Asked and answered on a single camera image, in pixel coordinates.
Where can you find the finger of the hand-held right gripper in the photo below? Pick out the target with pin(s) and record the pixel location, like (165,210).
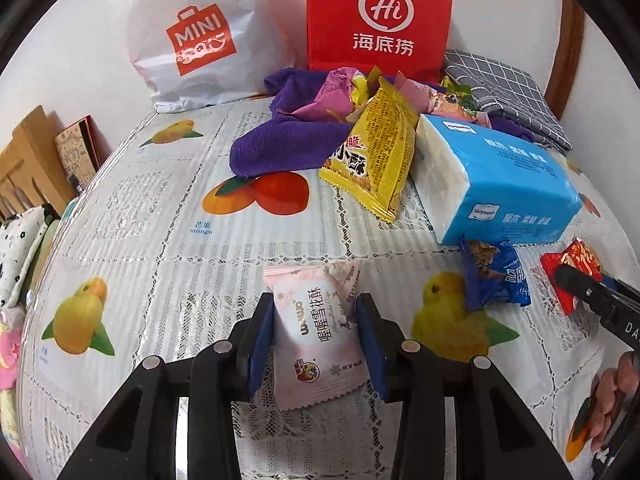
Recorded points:
(585,285)

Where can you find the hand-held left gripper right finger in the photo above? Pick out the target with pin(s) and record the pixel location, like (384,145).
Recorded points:
(372,355)

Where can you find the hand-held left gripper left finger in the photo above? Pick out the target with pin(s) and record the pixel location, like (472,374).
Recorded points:
(260,355)

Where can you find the red snack packet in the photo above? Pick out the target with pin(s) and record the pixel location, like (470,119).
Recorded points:
(580,260)

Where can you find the pale pink snack packet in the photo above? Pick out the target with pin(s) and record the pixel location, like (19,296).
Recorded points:
(320,330)

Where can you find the person's right hand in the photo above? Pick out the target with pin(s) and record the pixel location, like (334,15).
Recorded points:
(607,395)

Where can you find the blue snack packet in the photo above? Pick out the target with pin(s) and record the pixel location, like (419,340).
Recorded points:
(492,270)

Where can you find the fruit print tablecloth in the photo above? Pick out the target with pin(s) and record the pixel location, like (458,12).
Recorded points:
(175,270)

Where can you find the blue tissue pack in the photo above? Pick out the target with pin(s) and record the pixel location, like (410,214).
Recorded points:
(500,175)

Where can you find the yellow snack packet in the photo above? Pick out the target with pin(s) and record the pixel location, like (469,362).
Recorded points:
(375,150)

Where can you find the grey checked cloth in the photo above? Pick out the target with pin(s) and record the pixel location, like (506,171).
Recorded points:
(510,90)

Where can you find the purple towel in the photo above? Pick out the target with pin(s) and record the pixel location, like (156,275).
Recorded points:
(280,145)

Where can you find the pink floral cloth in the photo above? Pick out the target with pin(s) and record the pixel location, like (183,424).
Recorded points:
(10,355)

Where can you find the white spotted cushion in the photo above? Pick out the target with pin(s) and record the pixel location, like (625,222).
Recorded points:
(20,250)

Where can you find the pile of snack packets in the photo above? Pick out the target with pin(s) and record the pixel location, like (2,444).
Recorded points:
(330,95)

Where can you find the red gift box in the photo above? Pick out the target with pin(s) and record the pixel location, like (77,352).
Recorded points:
(75,152)

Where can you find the wooden chair back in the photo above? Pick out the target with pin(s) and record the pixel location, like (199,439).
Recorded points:
(35,160)

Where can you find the white plastic shopping bag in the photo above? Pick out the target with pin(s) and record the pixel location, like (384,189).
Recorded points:
(240,35)

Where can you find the red paper bag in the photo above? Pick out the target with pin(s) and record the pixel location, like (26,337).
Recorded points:
(330,20)

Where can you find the brown wooden door frame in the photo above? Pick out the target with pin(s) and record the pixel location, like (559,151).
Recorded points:
(567,50)

